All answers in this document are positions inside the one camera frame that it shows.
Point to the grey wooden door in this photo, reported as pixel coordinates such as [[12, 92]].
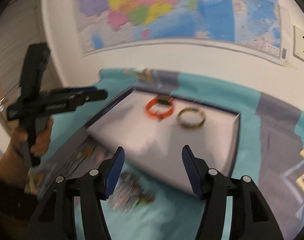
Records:
[[21, 24]]

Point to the teal grey bedsheet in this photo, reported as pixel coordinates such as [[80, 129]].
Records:
[[270, 151]]

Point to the dark blue shallow box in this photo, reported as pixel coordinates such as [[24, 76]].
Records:
[[151, 145]]

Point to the tortoiseshell bangle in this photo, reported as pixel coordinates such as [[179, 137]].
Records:
[[191, 118]]

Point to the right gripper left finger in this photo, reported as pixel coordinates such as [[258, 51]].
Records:
[[54, 215]]

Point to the white wall socket panel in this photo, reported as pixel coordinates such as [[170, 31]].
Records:
[[298, 43]]

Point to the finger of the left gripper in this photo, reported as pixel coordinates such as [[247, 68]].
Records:
[[78, 98], [74, 89]]

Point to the colourful wall map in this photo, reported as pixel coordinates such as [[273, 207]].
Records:
[[248, 26]]

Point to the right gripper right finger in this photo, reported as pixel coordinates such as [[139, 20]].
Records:
[[252, 217]]

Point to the orange smart watch band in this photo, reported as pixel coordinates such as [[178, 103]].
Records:
[[160, 107]]

